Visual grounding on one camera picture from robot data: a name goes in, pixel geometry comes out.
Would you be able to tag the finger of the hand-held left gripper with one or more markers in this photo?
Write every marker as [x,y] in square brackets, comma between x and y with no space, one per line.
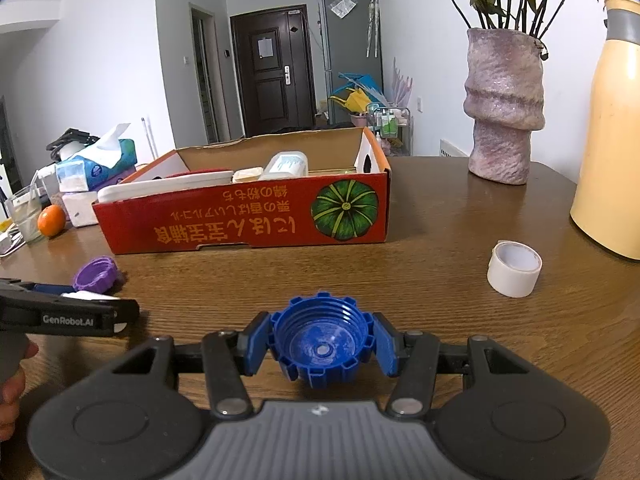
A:
[50,288]
[127,312]

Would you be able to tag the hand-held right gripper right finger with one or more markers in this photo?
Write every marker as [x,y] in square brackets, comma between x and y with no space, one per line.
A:
[387,351]

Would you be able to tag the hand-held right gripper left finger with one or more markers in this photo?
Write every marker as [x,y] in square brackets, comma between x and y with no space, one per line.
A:
[255,346]

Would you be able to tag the white spray bottle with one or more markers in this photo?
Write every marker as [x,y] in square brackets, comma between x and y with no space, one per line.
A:
[87,296]

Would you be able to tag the blue plastic cap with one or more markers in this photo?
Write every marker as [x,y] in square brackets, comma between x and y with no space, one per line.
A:
[320,347]

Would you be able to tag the red cardboard box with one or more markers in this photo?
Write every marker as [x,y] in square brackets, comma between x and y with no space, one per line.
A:
[240,225]

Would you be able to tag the person's left hand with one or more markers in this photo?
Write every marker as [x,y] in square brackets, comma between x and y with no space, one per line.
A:
[11,390]

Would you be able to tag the purple plastic cap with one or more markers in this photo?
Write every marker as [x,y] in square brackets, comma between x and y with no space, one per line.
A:
[97,274]

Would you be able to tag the white power strip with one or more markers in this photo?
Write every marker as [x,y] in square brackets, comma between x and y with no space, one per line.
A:
[10,242]

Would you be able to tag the orange fruit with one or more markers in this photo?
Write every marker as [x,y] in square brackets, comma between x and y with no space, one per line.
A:
[51,221]

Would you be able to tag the clear glass cup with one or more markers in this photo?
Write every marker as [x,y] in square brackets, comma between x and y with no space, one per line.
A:
[25,217]

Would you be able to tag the white box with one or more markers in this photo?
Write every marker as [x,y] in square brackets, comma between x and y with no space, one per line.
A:
[80,210]

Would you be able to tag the blue tissue pack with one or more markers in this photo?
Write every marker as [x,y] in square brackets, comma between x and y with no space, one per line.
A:
[95,167]

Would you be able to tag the purple box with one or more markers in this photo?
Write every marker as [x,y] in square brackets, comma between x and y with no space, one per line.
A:
[125,175]

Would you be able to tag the white tape roll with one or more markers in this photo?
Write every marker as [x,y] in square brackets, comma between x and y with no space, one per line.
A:
[512,275]

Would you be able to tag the cream small box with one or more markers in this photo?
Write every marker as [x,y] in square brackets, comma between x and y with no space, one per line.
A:
[247,175]

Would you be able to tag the metal storage cart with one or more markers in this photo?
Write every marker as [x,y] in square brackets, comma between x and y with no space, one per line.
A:
[392,127]

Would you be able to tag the purple dried lavender bunch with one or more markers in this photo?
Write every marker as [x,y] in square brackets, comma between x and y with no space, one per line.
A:
[404,85]

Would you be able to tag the pink textured vase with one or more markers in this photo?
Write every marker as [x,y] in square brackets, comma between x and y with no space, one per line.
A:
[502,110]

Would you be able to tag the dark brown door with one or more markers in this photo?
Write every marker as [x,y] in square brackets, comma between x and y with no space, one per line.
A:
[272,75]

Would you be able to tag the grey refrigerator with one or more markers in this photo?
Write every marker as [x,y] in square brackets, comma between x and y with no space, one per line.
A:
[345,45]

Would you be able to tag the cream thermos jug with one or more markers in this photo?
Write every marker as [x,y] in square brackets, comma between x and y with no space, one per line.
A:
[612,135]

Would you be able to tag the hanging clear umbrella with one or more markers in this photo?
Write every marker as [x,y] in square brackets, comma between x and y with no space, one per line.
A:
[372,25]

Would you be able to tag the black plastic frame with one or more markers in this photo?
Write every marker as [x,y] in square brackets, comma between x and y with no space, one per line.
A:
[70,140]

